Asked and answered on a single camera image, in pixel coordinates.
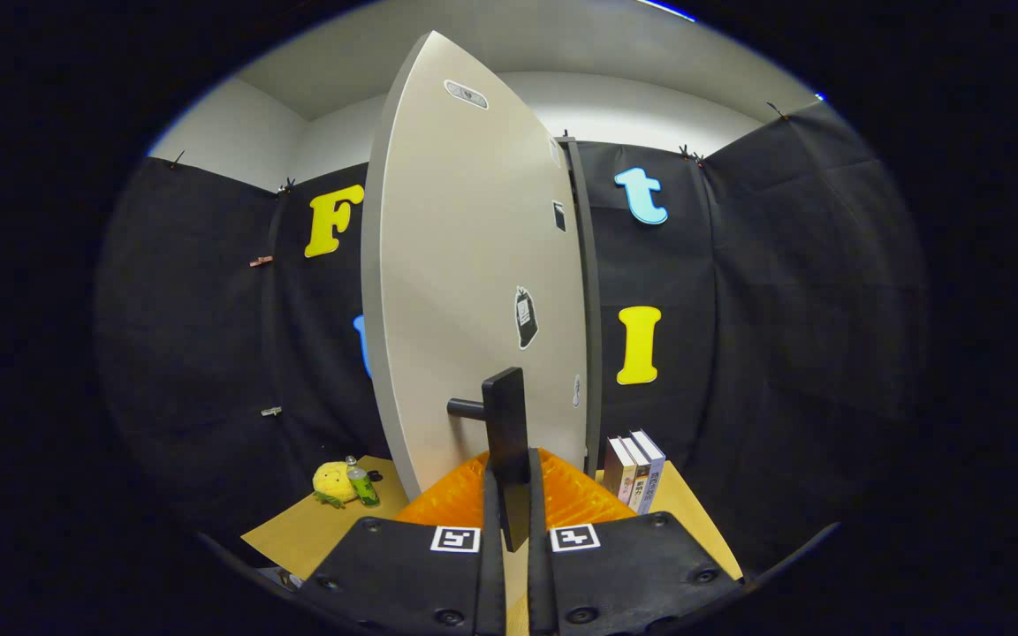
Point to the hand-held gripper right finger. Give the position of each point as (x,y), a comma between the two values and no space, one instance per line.
(537,583)

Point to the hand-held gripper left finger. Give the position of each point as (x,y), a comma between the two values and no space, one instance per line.
(491,574)

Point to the white spine book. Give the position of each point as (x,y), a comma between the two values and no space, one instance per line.
(641,481)

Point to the green label bottle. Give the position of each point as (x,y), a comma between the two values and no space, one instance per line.
(362,485)

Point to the yellow pineapple plush toy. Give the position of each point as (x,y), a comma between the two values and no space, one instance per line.
(330,483)

